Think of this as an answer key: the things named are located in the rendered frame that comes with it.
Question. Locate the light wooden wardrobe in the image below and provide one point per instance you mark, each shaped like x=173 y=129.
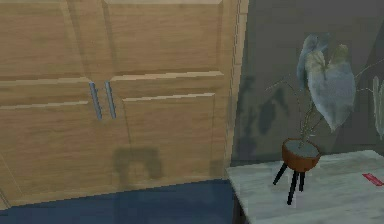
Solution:
x=160 y=120

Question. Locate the house plant in brown pot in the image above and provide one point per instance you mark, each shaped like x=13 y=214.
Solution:
x=328 y=90

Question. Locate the pale marble-top table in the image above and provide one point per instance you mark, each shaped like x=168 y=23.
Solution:
x=333 y=200

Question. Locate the small red flat item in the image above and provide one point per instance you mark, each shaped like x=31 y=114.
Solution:
x=373 y=179

